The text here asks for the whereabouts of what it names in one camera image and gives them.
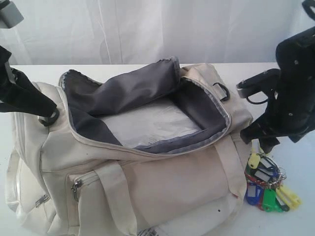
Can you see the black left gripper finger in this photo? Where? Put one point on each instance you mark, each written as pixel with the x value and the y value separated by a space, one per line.
pixel 22 96

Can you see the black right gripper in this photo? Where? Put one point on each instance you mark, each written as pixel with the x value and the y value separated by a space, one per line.
pixel 292 113

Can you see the colourful key tag bunch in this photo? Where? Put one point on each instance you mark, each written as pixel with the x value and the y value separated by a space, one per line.
pixel 265 183

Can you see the cream fabric duffel bag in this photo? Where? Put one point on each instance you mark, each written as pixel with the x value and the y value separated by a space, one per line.
pixel 74 178

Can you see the clear plastic bag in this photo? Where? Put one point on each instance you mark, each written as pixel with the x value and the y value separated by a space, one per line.
pixel 148 124

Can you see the white paper label tag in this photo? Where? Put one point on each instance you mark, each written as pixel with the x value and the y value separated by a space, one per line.
pixel 153 231

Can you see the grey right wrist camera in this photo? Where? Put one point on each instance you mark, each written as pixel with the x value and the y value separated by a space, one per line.
pixel 264 82

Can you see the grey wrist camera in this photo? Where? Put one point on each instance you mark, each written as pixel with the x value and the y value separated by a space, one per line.
pixel 264 82
pixel 10 15

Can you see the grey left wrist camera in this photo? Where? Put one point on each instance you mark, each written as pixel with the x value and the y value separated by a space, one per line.
pixel 10 15

